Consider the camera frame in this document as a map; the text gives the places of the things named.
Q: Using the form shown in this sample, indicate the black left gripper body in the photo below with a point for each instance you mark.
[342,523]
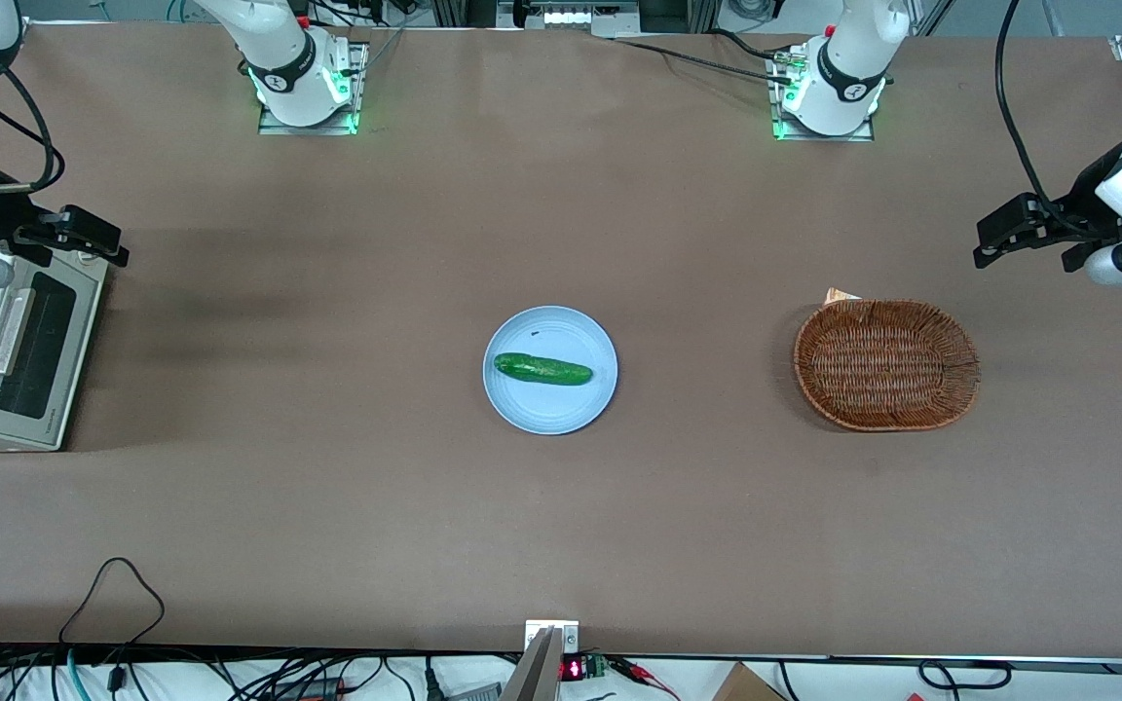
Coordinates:
[1083,206]

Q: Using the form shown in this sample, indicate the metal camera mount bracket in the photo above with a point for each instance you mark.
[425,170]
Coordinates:
[549,647]

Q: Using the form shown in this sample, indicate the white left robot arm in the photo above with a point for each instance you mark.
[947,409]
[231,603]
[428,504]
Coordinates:
[848,68]

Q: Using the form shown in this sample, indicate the brown oval wicker basket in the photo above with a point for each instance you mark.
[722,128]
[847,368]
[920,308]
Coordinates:
[887,365]

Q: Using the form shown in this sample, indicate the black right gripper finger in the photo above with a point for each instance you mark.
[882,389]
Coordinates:
[30,253]
[84,232]

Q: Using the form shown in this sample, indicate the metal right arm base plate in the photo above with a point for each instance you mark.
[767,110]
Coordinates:
[358,78]

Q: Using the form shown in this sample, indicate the light blue round plate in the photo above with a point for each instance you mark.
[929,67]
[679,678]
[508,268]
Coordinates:
[556,409]

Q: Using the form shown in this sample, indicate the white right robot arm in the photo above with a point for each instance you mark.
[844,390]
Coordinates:
[279,58]

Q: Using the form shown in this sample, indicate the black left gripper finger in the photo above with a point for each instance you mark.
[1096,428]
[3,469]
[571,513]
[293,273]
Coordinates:
[1077,257]
[1011,226]

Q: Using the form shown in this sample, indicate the green cucumber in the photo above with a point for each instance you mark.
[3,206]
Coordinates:
[542,369]

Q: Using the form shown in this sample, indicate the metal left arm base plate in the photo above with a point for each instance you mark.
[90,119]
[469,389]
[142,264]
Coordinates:
[777,107]

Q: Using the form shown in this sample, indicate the brown cardboard box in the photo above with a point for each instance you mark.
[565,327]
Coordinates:
[746,686]

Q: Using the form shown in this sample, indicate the orange paper basket tag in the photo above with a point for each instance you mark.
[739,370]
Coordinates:
[841,295]

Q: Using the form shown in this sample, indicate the red digit display module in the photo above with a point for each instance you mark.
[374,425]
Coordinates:
[576,668]

